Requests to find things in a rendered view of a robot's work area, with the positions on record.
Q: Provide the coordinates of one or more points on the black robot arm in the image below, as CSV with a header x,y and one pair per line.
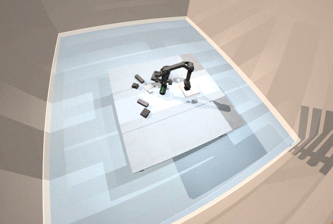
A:
x,y
167,69

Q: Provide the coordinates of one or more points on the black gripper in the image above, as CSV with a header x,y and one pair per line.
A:
x,y
163,81

